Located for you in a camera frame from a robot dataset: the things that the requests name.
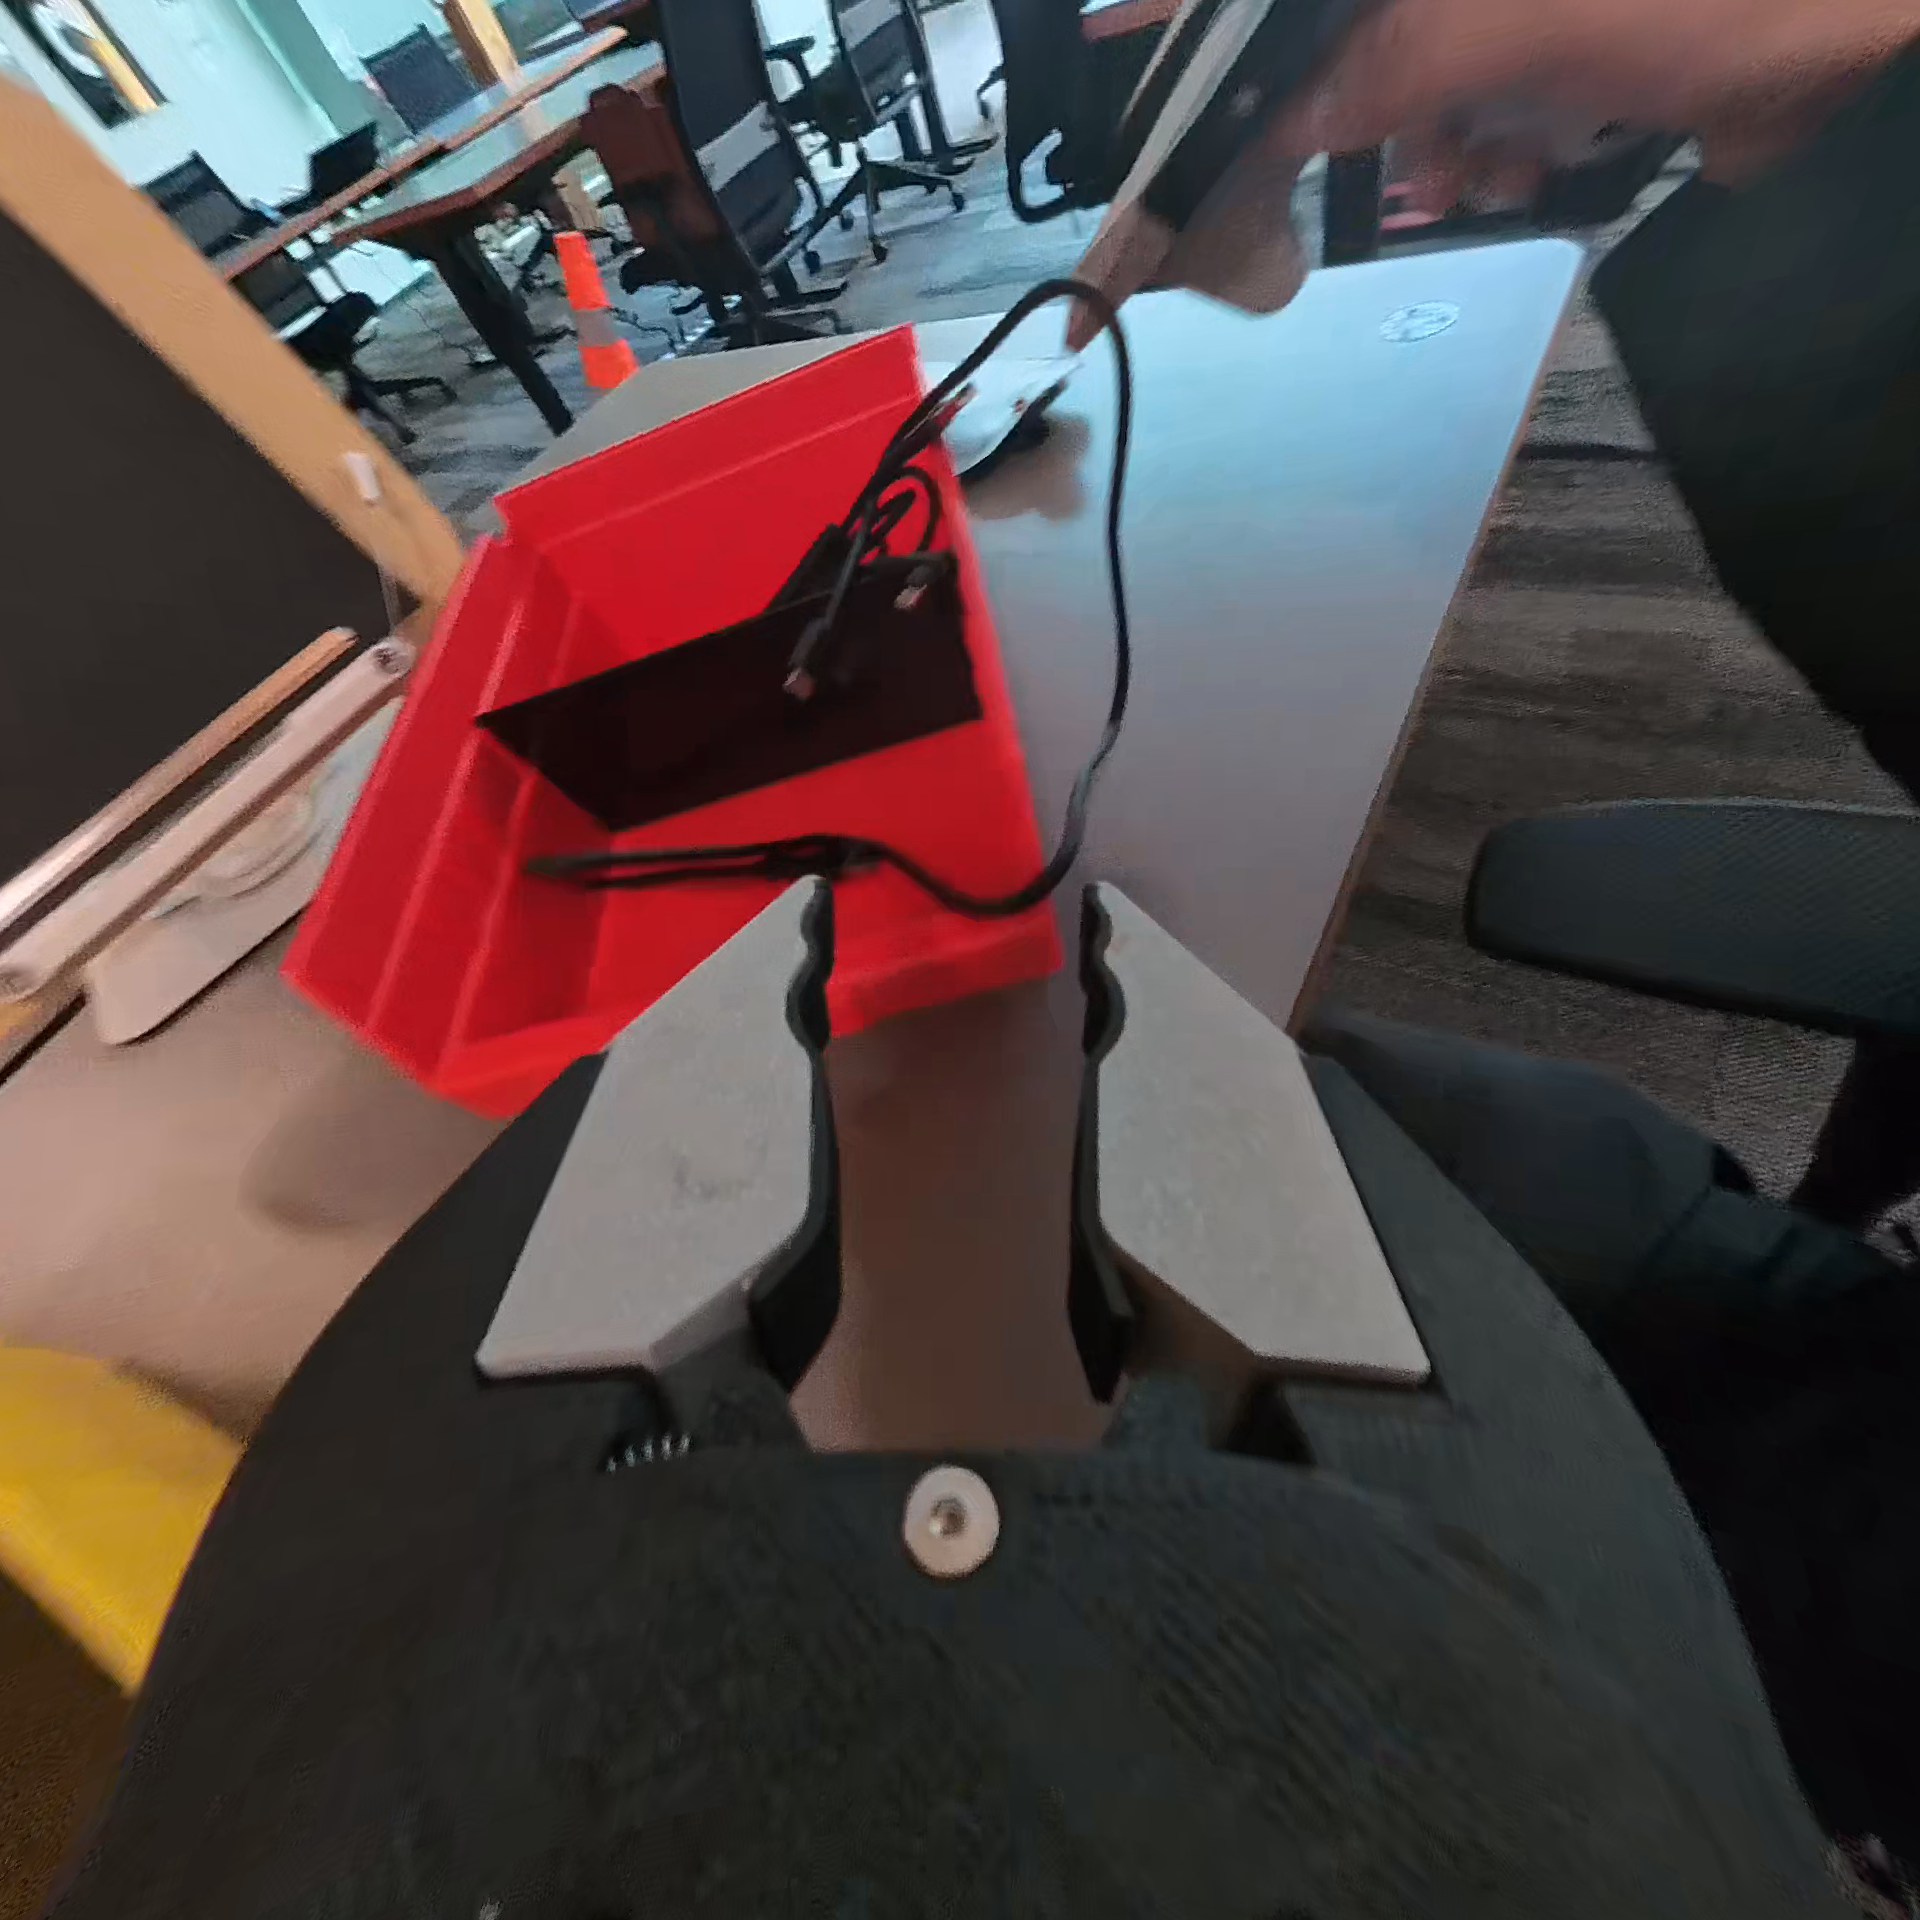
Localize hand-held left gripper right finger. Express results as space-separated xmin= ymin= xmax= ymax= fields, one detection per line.
xmin=1069 ymin=884 xmax=1436 ymax=1405

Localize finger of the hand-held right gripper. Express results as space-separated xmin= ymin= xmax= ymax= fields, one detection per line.
xmin=1069 ymin=0 xmax=1255 ymax=344

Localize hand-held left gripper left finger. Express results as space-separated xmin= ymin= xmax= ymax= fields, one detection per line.
xmin=478 ymin=877 xmax=842 ymax=1392

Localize black usb-c cable blue plugs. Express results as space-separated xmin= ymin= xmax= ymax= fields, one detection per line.
xmin=525 ymin=279 xmax=1136 ymax=921

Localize red plastic bin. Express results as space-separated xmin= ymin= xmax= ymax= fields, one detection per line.
xmin=282 ymin=321 xmax=1072 ymax=1122

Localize yellow plastic bin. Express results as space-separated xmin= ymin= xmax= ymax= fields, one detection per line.
xmin=0 ymin=1338 xmax=251 ymax=1702

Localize person's right hand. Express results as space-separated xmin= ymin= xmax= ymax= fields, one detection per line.
xmin=1177 ymin=0 xmax=1920 ymax=319

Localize black office chair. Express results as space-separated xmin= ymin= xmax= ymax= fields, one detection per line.
xmin=139 ymin=148 xmax=456 ymax=439
xmin=822 ymin=0 xmax=970 ymax=216
xmin=652 ymin=0 xmax=846 ymax=341
xmin=984 ymin=0 xmax=1151 ymax=228

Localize black bin divider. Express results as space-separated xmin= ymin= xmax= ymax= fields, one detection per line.
xmin=474 ymin=551 xmax=990 ymax=833

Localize silver monitor stand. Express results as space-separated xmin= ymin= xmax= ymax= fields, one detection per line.
xmin=84 ymin=749 xmax=356 ymax=1047

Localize orange traffic cone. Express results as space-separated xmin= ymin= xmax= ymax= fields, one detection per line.
xmin=551 ymin=228 xmax=642 ymax=392

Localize brown wooden table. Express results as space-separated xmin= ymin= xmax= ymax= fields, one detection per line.
xmin=319 ymin=43 xmax=679 ymax=439

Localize black computer monitor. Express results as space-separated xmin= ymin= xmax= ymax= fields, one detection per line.
xmin=0 ymin=73 xmax=470 ymax=1036

